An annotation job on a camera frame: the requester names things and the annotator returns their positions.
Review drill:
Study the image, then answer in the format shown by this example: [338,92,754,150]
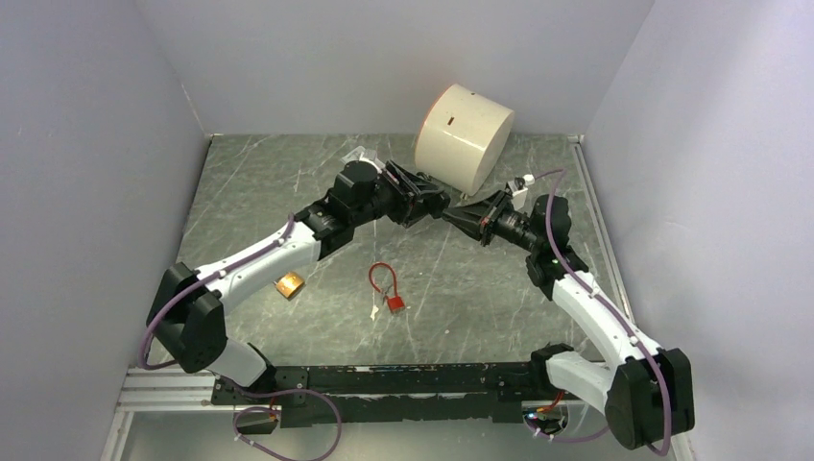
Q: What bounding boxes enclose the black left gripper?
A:
[351,161,445,230]

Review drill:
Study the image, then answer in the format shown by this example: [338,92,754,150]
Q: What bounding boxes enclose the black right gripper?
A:
[442,189,541,254]

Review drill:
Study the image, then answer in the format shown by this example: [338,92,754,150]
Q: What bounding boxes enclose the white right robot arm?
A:
[442,191,695,449]

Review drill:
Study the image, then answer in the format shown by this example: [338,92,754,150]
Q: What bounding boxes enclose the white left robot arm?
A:
[137,160,450,403]

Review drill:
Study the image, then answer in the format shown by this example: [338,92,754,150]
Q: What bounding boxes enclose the cream cylindrical container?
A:
[414,85,515,196]

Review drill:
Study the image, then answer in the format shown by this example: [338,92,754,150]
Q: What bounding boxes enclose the clear plastic bag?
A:
[341,146,385,171]

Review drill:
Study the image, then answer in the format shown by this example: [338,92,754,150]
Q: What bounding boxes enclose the brass padlock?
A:
[275,272,305,301]

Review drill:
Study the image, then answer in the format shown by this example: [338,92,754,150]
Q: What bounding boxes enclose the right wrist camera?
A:
[506,174,536,211]

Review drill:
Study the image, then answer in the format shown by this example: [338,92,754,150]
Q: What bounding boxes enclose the red cable lock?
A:
[368,261,406,314]

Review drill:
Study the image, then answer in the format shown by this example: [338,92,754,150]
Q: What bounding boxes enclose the black table edge rail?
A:
[211,362,558,428]

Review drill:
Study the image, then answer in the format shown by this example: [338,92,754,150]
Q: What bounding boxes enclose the aluminium frame rail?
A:
[101,366,215,460]

